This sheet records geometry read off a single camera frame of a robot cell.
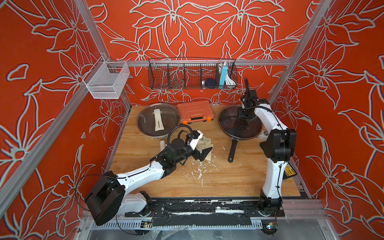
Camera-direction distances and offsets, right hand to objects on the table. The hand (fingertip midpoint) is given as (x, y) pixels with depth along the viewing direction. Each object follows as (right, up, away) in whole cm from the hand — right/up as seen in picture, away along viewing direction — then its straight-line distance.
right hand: (238, 113), depth 97 cm
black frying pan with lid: (-5, -18, -8) cm, 21 cm away
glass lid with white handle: (-54, -4, -2) cm, 55 cm away
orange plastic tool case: (-27, +2, +13) cm, 30 cm away
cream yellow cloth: (-22, -19, -3) cm, 30 cm away
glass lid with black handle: (0, -10, +3) cm, 10 cm away
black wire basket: (-36, +28, +3) cm, 45 cm away
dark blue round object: (-19, +19, -5) cm, 27 cm away
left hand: (-24, -15, -22) cm, 36 cm away
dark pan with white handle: (-52, -14, -3) cm, 54 cm away
